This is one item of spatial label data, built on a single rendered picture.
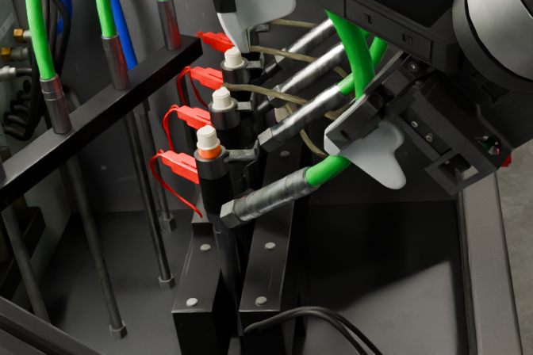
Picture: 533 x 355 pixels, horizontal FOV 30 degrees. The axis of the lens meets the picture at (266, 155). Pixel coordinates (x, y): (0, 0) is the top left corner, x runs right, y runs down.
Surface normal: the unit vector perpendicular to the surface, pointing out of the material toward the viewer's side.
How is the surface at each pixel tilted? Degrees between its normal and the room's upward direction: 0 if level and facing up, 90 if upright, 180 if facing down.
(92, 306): 0
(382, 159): 101
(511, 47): 105
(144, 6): 90
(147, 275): 0
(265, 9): 93
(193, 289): 0
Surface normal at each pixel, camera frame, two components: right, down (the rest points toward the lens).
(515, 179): -0.12, -0.83
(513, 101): -0.62, 0.65
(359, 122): -0.51, 0.55
